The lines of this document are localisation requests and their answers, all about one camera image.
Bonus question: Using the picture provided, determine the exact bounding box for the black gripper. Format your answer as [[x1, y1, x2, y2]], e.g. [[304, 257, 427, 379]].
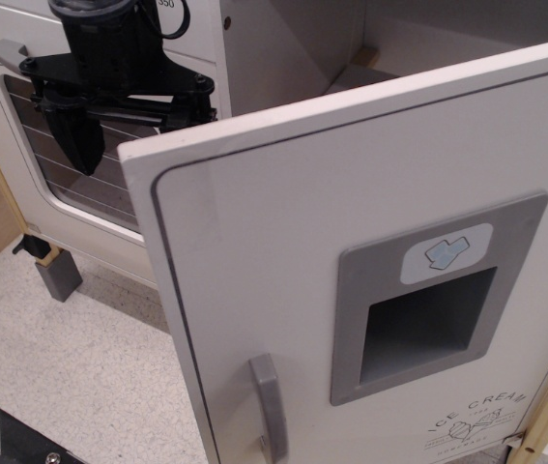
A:
[[18, 1, 216, 175]]

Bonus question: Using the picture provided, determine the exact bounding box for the white toy fridge door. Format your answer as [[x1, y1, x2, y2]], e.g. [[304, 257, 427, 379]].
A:
[[119, 43, 548, 463]]

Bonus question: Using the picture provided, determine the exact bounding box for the white toy oven door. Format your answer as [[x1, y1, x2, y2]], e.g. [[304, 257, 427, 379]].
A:
[[0, 1, 216, 285]]

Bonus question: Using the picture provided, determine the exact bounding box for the grey kitchen leg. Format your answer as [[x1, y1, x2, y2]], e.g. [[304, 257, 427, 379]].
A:
[[36, 250, 83, 303]]

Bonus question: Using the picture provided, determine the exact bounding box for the white toy kitchen cabinet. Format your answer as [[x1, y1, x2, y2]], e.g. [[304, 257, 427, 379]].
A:
[[0, 0, 548, 291]]

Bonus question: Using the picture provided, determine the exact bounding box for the grey ice dispenser panel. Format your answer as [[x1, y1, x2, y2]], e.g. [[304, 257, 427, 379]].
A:
[[331, 190, 548, 406]]

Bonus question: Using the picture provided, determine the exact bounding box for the grey oven door handle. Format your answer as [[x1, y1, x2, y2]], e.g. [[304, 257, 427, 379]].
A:
[[0, 39, 28, 74]]

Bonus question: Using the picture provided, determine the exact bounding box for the black clamp bracket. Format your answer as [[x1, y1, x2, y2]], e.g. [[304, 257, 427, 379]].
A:
[[12, 234, 51, 260]]

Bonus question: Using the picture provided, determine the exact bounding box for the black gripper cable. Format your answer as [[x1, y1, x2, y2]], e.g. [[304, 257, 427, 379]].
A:
[[157, 0, 191, 41]]

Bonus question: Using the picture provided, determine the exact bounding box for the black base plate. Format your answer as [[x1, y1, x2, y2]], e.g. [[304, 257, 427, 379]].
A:
[[0, 409, 84, 464]]

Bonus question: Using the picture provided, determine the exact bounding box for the grey fridge door handle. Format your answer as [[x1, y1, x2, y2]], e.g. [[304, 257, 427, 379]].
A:
[[248, 354, 289, 463]]

